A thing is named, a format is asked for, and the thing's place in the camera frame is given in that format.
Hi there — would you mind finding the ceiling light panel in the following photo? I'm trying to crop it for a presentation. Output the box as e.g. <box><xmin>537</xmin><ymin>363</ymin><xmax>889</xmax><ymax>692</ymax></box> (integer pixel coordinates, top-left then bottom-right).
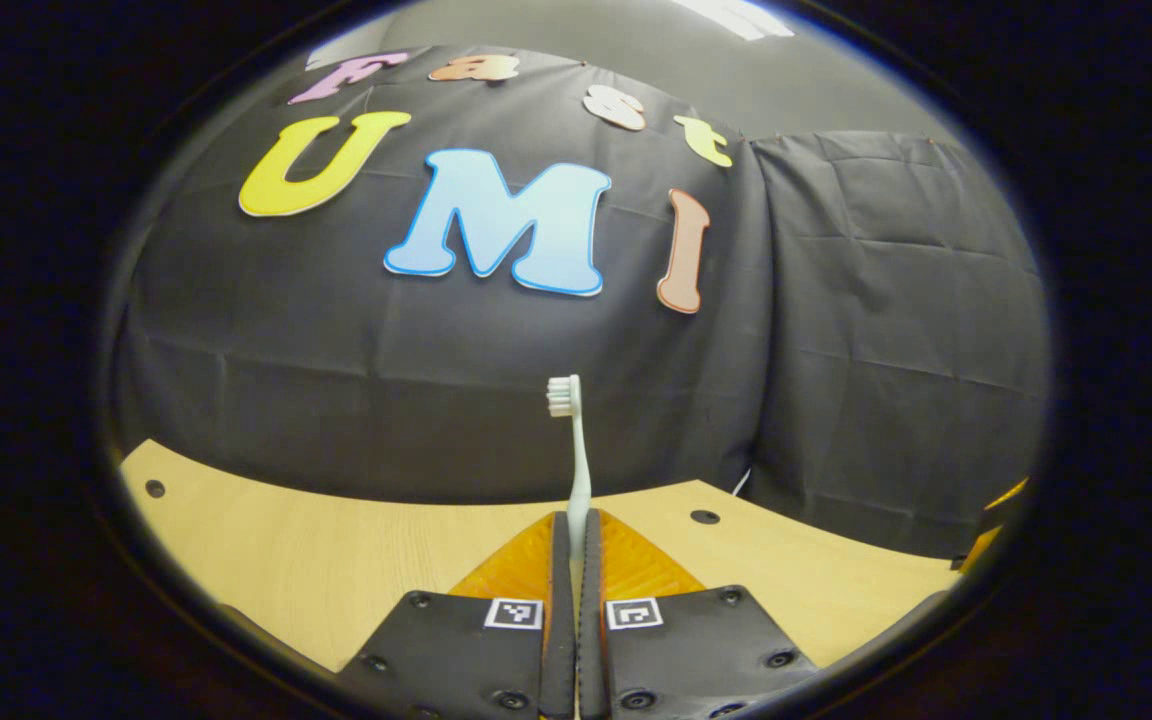
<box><xmin>671</xmin><ymin>0</ymin><xmax>797</xmax><ymax>41</ymax></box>

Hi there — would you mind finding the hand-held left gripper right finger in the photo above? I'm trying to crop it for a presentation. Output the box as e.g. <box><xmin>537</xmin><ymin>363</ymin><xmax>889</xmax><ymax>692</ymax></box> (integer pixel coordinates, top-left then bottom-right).
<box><xmin>579</xmin><ymin>508</ymin><xmax>822</xmax><ymax>720</ymax></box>

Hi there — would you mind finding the pale green toothbrush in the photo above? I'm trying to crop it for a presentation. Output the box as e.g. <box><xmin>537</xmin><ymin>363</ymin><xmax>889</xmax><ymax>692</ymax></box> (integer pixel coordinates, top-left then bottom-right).
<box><xmin>546</xmin><ymin>375</ymin><xmax>594</xmax><ymax>601</ymax></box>

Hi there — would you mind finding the black backdrop cloth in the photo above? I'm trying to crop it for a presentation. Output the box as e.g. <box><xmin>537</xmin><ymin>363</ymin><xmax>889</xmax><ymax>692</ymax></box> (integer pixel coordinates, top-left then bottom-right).
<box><xmin>111</xmin><ymin>45</ymin><xmax>1052</xmax><ymax>561</ymax></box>

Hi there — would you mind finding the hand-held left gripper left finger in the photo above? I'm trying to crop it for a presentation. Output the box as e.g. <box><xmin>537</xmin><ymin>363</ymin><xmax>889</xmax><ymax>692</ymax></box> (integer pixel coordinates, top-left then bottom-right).
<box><xmin>336</xmin><ymin>510</ymin><xmax>577</xmax><ymax>720</ymax></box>

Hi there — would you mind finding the light wooden desktop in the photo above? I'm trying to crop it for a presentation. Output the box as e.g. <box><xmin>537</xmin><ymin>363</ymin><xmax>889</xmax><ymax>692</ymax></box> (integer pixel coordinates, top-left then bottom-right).
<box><xmin>119</xmin><ymin>440</ymin><xmax>967</xmax><ymax>673</ymax></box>

